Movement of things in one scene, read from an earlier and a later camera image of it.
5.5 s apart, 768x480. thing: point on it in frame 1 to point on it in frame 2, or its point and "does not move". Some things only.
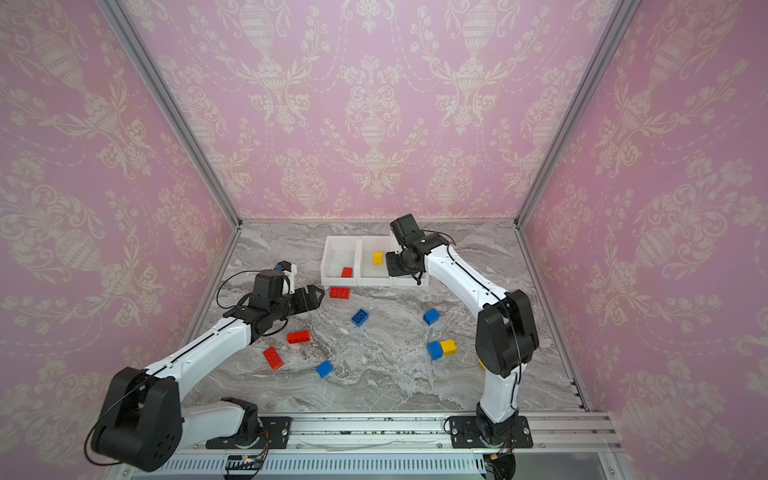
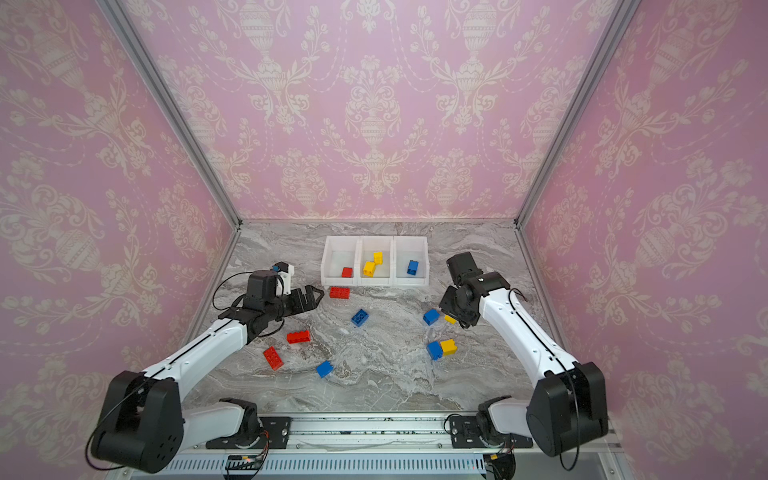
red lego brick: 339,293 does not move
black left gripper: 303,303 does not move
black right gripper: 398,264 to 458,301
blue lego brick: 431,316 does not move
